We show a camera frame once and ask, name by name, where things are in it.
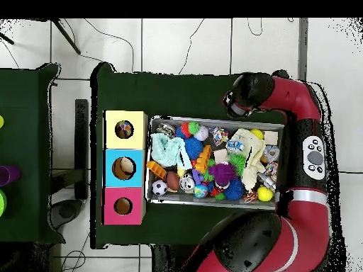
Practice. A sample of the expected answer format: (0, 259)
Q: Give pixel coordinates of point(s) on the purple plastic cup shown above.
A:
(3, 176)
(14, 172)

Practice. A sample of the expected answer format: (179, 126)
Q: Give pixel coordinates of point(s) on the grey round stand base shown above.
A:
(66, 211)

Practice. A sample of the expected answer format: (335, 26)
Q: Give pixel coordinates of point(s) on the yellow ball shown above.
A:
(265, 194)

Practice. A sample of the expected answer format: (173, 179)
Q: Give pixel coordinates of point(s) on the long orange toy block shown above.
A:
(157, 170)

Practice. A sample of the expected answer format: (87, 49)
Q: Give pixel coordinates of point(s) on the wooden box with three holes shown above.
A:
(124, 141)

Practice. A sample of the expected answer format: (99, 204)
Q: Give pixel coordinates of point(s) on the wide orange studded block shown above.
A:
(204, 158)

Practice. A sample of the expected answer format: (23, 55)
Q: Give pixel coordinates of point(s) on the blue spiky rubber ball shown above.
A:
(234, 189)

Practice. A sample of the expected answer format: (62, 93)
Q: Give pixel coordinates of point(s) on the black tripod leg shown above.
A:
(66, 36)
(7, 39)

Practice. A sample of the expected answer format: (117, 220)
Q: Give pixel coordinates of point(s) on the silver mesh bin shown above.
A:
(175, 199)

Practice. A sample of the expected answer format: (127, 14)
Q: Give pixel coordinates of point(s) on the colourful polka dot cloth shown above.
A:
(124, 129)

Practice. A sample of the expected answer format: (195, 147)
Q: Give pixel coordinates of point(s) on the brown toy football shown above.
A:
(173, 181)

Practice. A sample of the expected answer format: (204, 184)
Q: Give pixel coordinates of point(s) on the small colourful patterned cloth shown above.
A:
(220, 135)

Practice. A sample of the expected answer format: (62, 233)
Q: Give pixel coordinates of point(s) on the lime green ball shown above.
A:
(1, 121)

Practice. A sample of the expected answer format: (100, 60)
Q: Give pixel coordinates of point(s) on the mint green cloth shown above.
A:
(166, 151)

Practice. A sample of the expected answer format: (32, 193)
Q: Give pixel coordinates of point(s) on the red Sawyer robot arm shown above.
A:
(297, 96)

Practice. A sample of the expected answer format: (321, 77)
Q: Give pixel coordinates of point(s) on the purple spiky rubber ball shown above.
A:
(222, 172)

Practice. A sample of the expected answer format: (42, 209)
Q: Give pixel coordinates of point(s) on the lime green plastic cup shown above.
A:
(2, 202)

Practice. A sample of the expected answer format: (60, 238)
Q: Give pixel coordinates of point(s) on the cream yellow cloth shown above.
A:
(252, 158)

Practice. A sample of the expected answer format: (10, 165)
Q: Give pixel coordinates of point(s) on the black and white soccer ball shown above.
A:
(159, 187)

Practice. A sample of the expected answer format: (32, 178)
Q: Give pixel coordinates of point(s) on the dark green tablecloth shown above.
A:
(25, 141)
(170, 96)

